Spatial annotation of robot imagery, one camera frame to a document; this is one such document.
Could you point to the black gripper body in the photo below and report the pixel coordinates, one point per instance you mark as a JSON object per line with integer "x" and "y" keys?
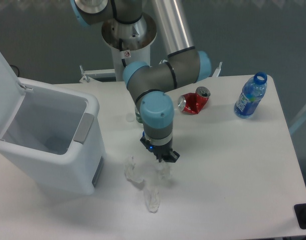
{"x": 155, "y": 148}

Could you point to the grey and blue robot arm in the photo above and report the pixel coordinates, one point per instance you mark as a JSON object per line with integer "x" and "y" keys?
{"x": 148, "y": 85}

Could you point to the crumpled white paper ball right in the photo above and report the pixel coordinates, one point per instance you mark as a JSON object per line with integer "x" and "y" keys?
{"x": 164, "y": 171}

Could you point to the crumpled white paper ball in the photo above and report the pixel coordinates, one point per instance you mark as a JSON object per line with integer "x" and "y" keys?
{"x": 131, "y": 172}
{"x": 152, "y": 198}
{"x": 164, "y": 171}

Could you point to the crumpled white paper ball left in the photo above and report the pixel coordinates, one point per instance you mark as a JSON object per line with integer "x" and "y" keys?
{"x": 131, "y": 172}

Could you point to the crumpled white paper ball bottom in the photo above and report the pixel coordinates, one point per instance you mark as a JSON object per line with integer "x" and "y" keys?
{"x": 152, "y": 198}

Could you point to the clear green-label plastic bottle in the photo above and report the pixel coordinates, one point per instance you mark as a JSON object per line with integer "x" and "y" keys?
{"x": 138, "y": 116}

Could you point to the white bottle cap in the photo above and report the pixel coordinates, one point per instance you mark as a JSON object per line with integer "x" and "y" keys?
{"x": 130, "y": 117}

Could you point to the crushed red soda can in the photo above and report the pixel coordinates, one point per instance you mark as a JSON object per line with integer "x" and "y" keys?
{"x": 193, "y": 103}

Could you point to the blue plastic drink bottle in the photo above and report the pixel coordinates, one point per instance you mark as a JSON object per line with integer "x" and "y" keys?
{"x": 252, "y": 93}

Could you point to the white open trash bin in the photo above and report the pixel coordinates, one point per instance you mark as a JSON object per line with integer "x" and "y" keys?
{"x": 49, "y": 132}

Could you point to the black device at table edge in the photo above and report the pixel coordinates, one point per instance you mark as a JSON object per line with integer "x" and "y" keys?
{"x": 300, "y": 212}

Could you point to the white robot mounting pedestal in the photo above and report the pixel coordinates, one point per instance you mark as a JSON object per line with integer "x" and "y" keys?
{"x": 129, "y": 42}

